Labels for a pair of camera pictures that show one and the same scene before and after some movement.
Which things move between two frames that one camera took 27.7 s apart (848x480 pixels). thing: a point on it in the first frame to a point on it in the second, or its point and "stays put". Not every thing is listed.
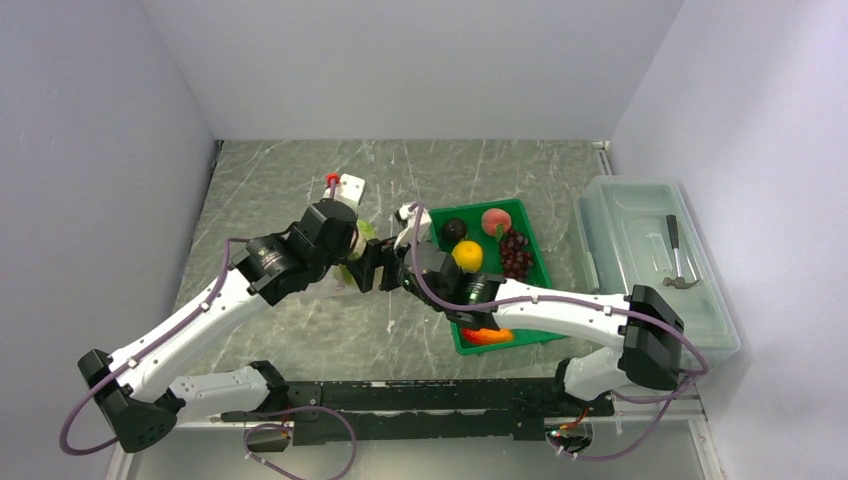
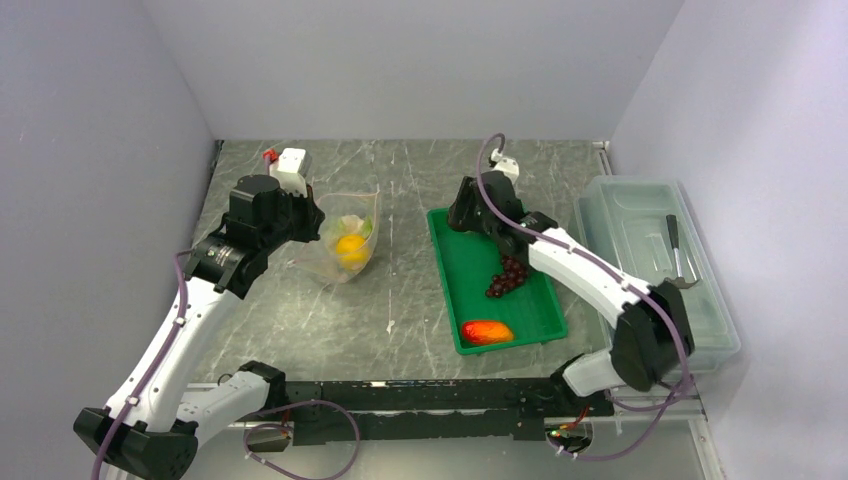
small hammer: x=679 y=281 stays put
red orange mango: x=471 y=336 stays put
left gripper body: x=335 y=257 to x=289 y=225
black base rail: x=404 y=409 stays put
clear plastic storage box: x=645 y=232 stays put
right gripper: x=378 y=254 to x=460 y=212
